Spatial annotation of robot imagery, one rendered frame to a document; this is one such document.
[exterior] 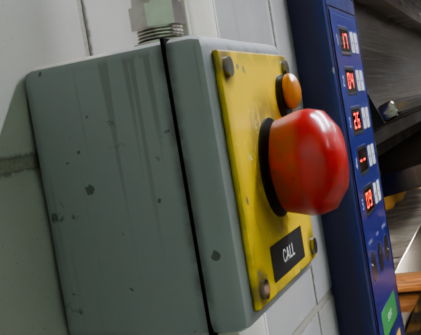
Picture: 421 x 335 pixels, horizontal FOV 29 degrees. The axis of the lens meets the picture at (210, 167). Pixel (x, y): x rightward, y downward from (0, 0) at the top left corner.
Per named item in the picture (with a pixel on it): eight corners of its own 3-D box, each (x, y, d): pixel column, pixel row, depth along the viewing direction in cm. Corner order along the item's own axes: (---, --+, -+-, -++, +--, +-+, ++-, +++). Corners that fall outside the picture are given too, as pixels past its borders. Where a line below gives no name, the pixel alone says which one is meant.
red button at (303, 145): (246, 230, 29) (228, 121, 29) (275, 213, 33) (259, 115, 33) (344, 219, 28) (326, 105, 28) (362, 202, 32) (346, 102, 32)
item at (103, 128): (66, 348, 29) (16, 68, 28) (172, 281, 38) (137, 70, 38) (262, 335, 26) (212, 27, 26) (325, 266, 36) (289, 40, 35)
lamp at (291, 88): (279, 111, 33) (273, 74, 33) (288, 110, 34) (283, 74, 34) (299, 108, 32) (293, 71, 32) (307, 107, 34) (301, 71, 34)
